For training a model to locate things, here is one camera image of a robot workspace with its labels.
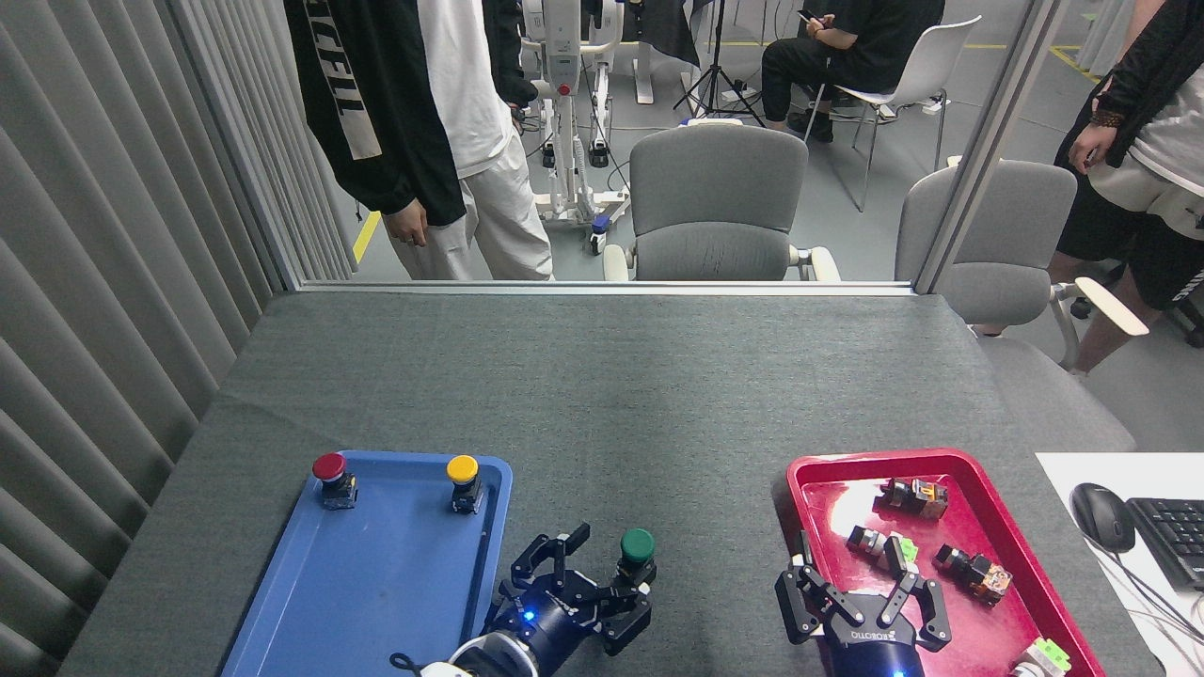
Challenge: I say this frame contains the silver rail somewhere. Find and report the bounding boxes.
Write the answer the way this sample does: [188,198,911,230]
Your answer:
[299,279,915,298]

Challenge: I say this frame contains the red push button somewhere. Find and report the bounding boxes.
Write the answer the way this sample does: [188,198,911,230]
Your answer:
[311,452,359,511]

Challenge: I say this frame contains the blue plastic tray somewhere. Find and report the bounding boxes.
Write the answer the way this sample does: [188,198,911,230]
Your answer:
[221,449,515,677]

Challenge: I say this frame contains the red plastic tray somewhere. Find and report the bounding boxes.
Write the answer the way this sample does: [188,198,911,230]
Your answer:
[785,449,1106,677]

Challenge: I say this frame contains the white switch with green lever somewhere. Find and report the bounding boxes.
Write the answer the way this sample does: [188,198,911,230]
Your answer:
[1011,638,1073,677]

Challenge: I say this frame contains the grey office chair white armrests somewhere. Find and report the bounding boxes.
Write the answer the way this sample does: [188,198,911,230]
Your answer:
[894,158,1150,372]
[602,120,841,283]

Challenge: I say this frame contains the person's right hand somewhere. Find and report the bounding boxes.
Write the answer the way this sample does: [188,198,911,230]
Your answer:
[384,199,429,247]

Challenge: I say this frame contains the black switch with orange face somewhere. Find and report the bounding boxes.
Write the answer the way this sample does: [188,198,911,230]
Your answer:
[879,477,949,521]

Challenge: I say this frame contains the white plastic chair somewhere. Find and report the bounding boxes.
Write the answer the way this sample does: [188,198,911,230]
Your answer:
[832,14,984,213]

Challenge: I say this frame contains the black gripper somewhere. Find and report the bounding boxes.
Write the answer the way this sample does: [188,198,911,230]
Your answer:
[484,523,655,673]
[775,531,953,677]

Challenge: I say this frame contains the black keyboard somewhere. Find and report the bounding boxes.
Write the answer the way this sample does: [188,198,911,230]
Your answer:
[1124,496,1204,591]

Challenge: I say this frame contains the person's hand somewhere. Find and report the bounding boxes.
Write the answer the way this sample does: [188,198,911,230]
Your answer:
[1069,122,1117,172]

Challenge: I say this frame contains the black switch with brown block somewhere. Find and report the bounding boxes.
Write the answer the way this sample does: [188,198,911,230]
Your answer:
[934,543,1014,606]

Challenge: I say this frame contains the yellow push button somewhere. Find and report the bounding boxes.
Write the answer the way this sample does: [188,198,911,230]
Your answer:
[445,454,485,515]

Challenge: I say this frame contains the black computer mouse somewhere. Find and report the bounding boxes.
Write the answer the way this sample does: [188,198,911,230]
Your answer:
[1069,482,1137,554]

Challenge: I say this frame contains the green push button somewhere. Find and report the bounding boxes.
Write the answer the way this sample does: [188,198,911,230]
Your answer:
[616,528,657,589]

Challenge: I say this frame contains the person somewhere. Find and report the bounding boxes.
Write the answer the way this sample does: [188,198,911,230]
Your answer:
[760,0,946,142]
[1049,0,1204,377]
[282,0,556,281]

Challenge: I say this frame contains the white desk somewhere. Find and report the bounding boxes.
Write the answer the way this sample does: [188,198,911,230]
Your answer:
[1035,451,1204,677]

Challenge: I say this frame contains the grey switch with green cap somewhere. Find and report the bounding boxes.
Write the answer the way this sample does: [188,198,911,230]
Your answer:
[847,525,919,567]

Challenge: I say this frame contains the grey vertical blind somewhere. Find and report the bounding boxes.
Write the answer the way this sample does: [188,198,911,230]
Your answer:
[0,0,358,677]

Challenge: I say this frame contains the white stand on wheels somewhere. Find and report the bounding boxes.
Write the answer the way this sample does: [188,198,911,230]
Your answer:
[517,0,631,255]

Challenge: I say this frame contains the silver post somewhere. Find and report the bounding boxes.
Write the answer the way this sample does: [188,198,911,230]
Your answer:
[165,0,307,292]
[912,0,1073,294]

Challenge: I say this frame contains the black tripod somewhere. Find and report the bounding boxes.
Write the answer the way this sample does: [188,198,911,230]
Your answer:
[673,0,768,128]

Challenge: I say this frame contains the mouse cable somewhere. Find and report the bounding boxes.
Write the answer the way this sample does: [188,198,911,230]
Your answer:
[1091,545,1204,659]

